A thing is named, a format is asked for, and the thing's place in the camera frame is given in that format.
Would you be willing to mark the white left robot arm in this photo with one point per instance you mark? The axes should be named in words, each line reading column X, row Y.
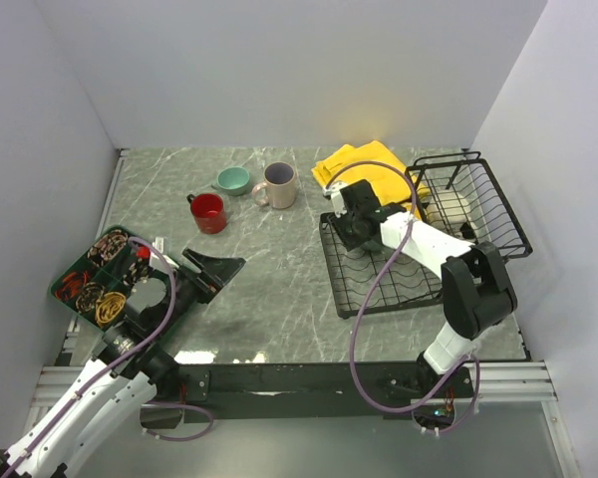
column 122, row 375

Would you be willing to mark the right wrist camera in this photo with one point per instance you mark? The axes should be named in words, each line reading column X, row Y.
column 333, row 194

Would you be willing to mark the green organizer tray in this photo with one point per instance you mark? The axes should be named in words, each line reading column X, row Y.
column 97, row 285

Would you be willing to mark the black wire dish rack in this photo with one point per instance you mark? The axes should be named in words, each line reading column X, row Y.
column 408, row 284

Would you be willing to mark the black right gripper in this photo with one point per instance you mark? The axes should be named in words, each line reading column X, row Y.
column 349, row 242

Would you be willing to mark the small teal cup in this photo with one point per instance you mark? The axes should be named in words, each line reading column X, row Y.
column 233, row 181

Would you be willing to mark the yellow cloth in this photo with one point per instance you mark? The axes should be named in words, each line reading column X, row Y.
column 373, row 162

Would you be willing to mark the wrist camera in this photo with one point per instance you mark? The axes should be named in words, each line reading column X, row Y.
column 333, row 194
column 144, row 252

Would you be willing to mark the red mug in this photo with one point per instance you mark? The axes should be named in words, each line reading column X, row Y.
column 208, row 212

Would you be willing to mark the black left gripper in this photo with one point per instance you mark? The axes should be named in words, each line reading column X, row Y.
column 215, row 272

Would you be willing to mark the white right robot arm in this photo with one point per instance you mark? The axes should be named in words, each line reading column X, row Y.
column 476, row 289

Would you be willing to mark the black front base bar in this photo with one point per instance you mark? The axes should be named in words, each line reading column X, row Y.
column 294, row 390

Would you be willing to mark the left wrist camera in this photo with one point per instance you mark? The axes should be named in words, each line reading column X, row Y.
column 144, row 252

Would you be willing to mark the pink mug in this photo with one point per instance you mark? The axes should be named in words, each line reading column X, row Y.
column 278, row 189

